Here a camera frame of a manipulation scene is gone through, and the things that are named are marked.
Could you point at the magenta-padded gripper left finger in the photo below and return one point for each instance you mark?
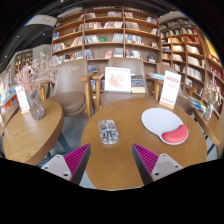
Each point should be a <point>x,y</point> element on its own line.
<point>71,163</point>

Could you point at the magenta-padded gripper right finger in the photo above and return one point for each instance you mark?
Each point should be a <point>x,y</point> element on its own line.
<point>150,163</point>

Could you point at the transparent computer mouse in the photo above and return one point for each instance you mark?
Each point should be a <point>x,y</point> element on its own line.
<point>108,131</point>

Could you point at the white mouse pad red rest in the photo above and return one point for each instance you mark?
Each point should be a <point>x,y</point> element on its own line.
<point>156,120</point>

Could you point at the glass vase pink dried flowers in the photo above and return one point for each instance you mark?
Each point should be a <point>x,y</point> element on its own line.
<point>36,106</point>

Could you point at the stacked blue yellow books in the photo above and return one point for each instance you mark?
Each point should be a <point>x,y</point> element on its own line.
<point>197,104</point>

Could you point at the red and white sign card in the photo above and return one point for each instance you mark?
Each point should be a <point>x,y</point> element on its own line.
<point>170,88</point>

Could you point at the white table sign card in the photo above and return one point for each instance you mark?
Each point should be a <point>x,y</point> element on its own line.
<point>22,99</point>

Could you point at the dark book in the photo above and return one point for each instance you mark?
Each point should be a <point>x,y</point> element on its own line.
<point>138,83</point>

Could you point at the light blue book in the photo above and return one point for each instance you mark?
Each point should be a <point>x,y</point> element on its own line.
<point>156,76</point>

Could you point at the white framed picture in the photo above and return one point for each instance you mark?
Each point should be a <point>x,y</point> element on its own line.
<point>117,80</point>

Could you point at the colourful book display stand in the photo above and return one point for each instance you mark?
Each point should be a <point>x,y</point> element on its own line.
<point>6,96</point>

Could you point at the small distant wooden bookshelf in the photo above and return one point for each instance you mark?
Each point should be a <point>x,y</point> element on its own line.
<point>23,60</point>

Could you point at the wooden bookshelf with yellow poster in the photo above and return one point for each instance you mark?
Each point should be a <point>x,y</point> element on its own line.
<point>186,50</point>

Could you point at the large wooden bookshelf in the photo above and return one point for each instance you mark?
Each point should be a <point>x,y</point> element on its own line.
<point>100,33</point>

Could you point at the white hanging ceiling panel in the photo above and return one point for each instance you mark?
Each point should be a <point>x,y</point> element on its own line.
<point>41,20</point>

